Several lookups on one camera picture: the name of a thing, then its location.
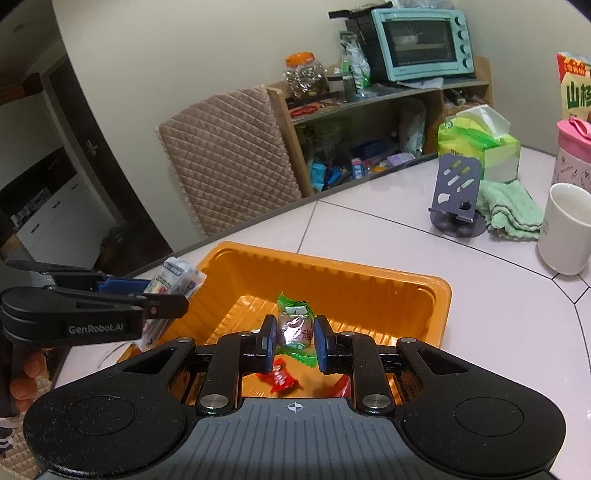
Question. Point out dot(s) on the teal toaster oven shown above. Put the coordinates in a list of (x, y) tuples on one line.
[(420, 41)]

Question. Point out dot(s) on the green tissue pack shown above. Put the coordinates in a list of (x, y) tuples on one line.
[(466, 143)]

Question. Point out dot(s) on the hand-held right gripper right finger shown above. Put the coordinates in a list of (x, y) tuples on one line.
[(321, 346)]

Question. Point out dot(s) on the light blue packets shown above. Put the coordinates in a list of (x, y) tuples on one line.
[(325, 175)]

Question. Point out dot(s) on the clear jar with orange lid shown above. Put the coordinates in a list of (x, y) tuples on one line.
[(304, 78)]

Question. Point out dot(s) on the yellow green snack box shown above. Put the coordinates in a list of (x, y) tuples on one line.
[(577, 92)]

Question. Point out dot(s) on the grey metal phone stand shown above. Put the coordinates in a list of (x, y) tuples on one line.
[(455, 180)]

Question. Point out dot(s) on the white cup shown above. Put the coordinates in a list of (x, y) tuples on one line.
[(563, 240)]

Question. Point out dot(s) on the blue box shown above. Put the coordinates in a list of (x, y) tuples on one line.
[(371, 150)]

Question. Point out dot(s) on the pink lidded cup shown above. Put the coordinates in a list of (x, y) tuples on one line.
[(572, 157)]

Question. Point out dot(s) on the green white bags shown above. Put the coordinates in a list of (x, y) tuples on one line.
[(358, 64)]

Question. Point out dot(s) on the green twist candy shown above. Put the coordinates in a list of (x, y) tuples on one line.
[(295, 330)]

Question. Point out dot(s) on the small red candy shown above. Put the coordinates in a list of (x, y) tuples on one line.
[(281, 376)]

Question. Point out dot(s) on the dark door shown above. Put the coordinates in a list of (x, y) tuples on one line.
[(124, 184)]

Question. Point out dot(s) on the green cloth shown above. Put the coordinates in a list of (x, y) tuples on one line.
[(508, 207)]

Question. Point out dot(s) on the white plastic bag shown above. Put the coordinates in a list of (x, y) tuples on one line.
[(412, 129)]

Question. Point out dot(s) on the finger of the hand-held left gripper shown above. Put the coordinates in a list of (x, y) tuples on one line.
[(161, 307), (120, 284)]

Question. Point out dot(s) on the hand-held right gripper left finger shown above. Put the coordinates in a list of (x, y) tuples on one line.
[(270, 346)]

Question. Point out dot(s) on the small metal container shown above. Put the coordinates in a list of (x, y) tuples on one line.
[(347, 86)]

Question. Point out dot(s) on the person's left hand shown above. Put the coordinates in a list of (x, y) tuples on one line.
[(27, 387)]

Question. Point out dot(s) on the grey snack packet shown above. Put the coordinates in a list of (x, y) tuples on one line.
[(171, 277)]

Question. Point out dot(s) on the orange plastic tray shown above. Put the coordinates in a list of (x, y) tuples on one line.
[(369, 300)]

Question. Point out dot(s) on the wooden shelf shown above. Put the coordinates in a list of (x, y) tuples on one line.
[(482, 78)]

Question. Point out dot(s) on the white cabinet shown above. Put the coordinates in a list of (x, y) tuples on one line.
[(60, 212)]

